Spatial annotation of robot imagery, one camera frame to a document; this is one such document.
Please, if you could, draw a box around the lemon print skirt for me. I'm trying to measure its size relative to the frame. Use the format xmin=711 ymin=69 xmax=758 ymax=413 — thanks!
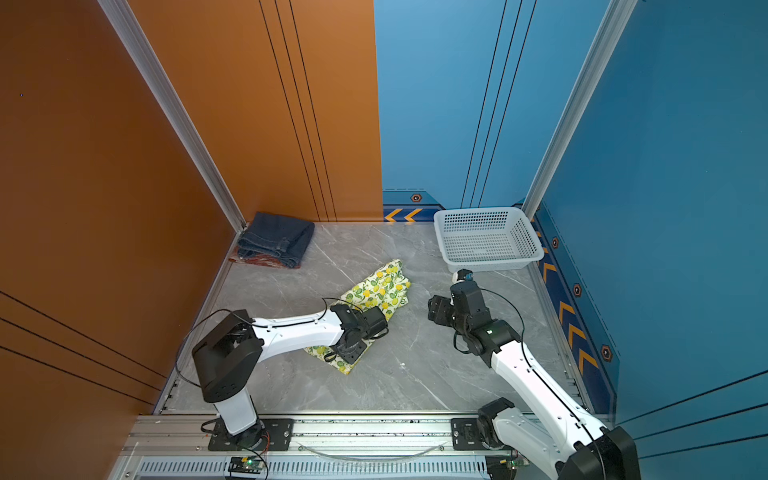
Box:
xmin=304 ymin=259 xmax=411 ymax=375

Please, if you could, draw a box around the white plastic laundry basket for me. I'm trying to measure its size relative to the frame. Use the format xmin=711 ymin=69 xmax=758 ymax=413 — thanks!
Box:
xmin=433 ymin=207 xmax=544 ymax=272

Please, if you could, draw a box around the dark blue denim skirt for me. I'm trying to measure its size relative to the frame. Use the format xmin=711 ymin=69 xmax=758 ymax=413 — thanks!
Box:
xmin=237 ymin=212 xmax=315 ymax=269

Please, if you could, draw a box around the red plaid skirt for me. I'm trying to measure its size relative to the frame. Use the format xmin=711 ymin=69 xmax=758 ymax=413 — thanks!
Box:
xmin=228 ymin=253 xmax=284 ymax=268

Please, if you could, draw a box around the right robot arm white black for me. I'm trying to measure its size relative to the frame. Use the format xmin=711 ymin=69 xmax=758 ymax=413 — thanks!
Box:
xmin=428 ymin=270 xmax=641 ymax=479

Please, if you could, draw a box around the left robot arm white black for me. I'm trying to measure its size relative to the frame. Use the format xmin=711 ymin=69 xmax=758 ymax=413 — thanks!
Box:
xmin=192 ymin=302 xmax=388 ymax=451

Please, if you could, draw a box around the right green circuit board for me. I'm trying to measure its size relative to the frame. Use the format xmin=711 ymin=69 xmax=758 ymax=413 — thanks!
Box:
xmin=485 ymin=456 xmax=529 ymax=480

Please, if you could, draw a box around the green circuit board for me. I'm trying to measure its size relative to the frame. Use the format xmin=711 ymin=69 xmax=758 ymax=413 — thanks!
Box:
xmin=485 ymin=456 xmax=529 ymax=480
xmin=227 ymin=456 xmax=269 ymax=479

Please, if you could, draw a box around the left green circuit board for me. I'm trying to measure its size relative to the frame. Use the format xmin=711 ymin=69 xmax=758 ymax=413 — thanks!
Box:
xmin=227 ymin=456 xmax=269 ymax=479

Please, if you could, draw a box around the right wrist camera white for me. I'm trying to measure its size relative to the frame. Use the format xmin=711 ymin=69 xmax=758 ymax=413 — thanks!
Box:
xmin=453 ymin=269 xmax=474 ymax=284

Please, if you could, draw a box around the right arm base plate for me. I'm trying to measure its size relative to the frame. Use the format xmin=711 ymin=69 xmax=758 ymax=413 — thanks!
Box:
xmin=450 ymin=417 xmax=517 ymax=452

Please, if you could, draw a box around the grey cable on rail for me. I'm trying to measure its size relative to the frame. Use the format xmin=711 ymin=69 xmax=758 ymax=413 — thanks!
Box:
xmin=298 ymin=444 xmax=445 ymax=463

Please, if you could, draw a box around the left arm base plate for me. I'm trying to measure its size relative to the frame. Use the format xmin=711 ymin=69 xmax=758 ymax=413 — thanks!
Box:
xmin=201 ymin=418 xmax=294 ymax=453

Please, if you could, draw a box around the aluminium front rail frame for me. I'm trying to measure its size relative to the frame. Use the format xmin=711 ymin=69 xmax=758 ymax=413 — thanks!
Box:
xmin=111 ymin=413 xmax=550 ymax=479

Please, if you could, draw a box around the right aluminium corner post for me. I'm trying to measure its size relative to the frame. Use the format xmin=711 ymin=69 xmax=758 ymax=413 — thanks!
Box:
xmin=522 ymin=0 xmax=638 ymax=220

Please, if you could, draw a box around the aluminium corner post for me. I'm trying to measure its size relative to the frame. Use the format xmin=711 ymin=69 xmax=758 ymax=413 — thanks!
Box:
xmin=98 ymin=0 xmax=246 ymax=233
xmin=522 ymin=0 xmax=638 ymax=220

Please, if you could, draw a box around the left aluminium corner post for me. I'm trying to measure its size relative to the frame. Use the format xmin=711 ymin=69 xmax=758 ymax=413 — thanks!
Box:
xmin=98 ymin=0 xmax=246 ymax=233

